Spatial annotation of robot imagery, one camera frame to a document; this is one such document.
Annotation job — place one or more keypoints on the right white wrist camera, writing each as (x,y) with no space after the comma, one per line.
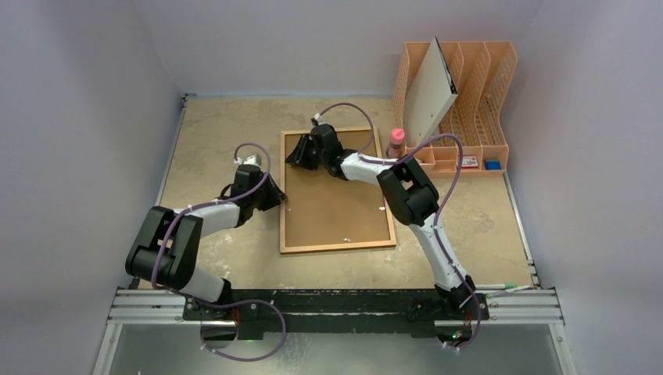
(317,120)

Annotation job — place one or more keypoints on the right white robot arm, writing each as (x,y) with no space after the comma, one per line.
(410,195)

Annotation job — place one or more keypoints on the orange file organizer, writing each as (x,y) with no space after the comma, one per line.
(482,72)

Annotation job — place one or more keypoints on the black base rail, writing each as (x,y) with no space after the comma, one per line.
(420,313)

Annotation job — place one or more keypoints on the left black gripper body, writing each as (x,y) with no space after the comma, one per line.
(255,198)

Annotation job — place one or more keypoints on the green tipped pen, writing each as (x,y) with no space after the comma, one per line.
(504,286)

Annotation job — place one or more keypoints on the wooden picture frame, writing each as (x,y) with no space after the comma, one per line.
(336,249)

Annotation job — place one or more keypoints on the blue small box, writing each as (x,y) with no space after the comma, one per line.
(492,164)

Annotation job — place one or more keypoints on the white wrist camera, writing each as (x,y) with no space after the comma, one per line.
(252,160)
(317,120)

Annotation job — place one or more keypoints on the white board in organizer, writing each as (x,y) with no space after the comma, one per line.
(429,97)

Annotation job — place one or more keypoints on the pink capped bottle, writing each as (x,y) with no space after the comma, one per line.
(396,142)

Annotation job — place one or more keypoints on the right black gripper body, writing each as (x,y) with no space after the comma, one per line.
(305,152)

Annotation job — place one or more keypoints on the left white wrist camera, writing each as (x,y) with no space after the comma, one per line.
(252,160)

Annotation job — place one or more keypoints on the red white small box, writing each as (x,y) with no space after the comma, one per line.
(469,162)

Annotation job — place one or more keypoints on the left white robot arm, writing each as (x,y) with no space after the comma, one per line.
(166,247)

